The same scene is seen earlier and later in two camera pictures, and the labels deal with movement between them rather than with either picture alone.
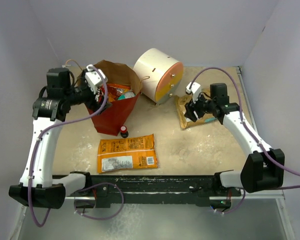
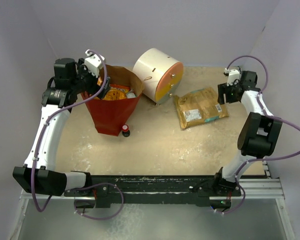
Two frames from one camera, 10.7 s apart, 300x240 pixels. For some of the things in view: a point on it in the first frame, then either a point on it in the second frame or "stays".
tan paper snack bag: [181, 100] stays
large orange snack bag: [137, 152] -> [116, 92]
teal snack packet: [127, 95] stays
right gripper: [191, 107] -> [224, 89]
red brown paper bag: [113, 119] stays
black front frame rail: [104, 189] stays
